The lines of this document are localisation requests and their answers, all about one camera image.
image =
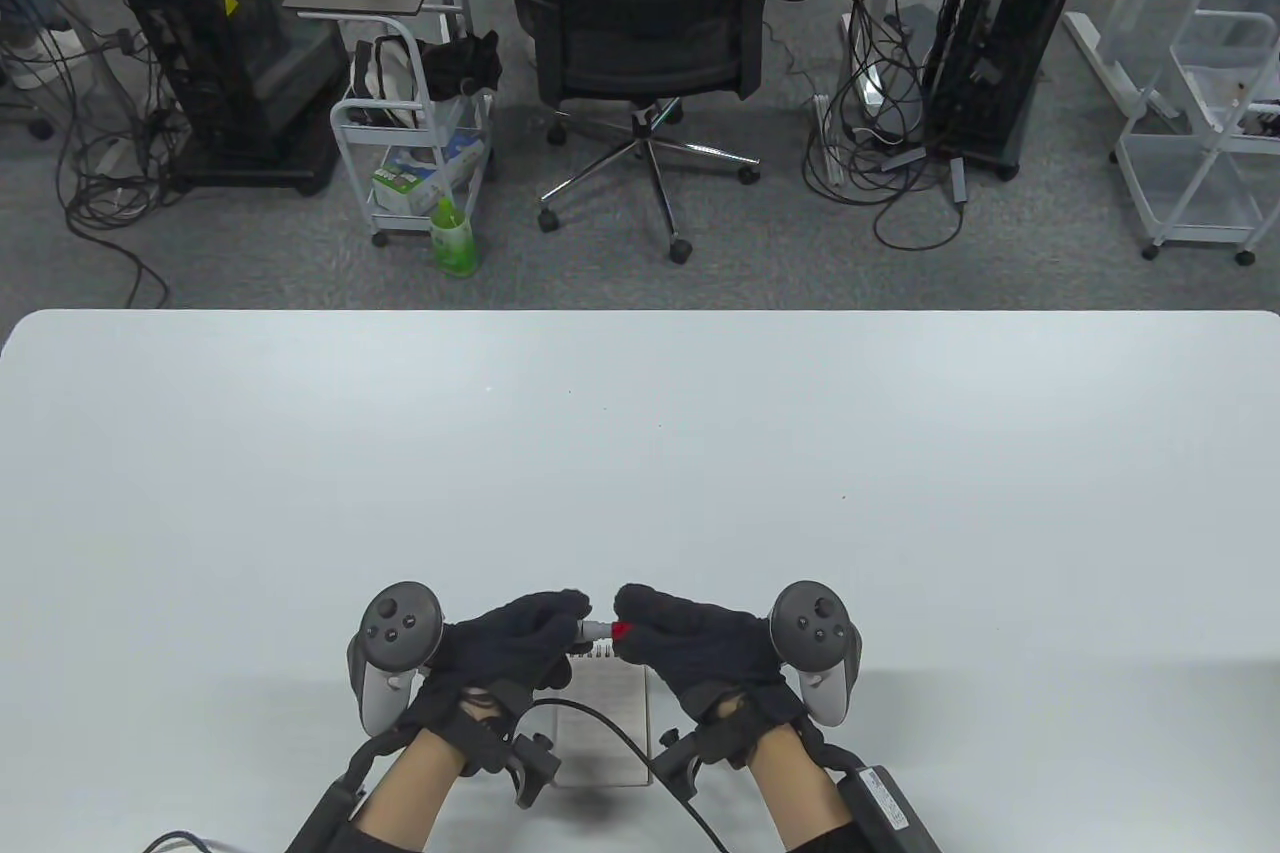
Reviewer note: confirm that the person's left hand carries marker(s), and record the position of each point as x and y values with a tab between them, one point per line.
500	653

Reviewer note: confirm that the person's right hand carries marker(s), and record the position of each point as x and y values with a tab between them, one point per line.
700	653

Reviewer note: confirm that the grey stamp cap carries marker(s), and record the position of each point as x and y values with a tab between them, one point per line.
592	632

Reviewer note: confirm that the white spiral notebook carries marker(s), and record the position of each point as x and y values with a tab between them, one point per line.
610	723

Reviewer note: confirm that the person's left forearm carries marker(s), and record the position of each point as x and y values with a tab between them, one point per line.
410	793

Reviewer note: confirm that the person's right forearm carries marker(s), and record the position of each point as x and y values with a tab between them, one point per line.
800	793

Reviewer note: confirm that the grey handheld controller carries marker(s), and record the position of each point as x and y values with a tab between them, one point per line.
400	623
815	618

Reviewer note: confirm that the black labelled wrist box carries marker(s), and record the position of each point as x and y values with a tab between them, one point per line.
885	808
325	823

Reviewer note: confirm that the green plastic bottle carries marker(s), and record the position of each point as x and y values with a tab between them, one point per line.
455	243

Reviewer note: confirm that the white rolling cart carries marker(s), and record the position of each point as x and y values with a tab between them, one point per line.
400	223
1200	183

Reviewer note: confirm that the green white carton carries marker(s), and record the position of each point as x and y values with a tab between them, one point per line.
405	183

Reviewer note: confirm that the blue white packet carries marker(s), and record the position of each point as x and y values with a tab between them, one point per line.
462	153

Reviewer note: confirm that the white power strip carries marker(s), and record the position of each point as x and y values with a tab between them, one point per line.
828	138

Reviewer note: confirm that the grey power adapter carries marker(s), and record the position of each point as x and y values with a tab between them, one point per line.
903	159
958	181

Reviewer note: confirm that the black white backpack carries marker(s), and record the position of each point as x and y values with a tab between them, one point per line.
385	78

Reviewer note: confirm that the black cloth bag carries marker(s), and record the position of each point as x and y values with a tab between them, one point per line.
460	63

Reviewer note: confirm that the black grey computer tower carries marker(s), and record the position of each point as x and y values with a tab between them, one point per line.
1000	43

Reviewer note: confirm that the black glass computer tower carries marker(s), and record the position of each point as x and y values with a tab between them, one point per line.
220	23

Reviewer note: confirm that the white desk foot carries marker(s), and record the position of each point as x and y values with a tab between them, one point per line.
1100	58

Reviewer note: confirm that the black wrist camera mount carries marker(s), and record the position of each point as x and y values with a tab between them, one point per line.
680	761
530	768

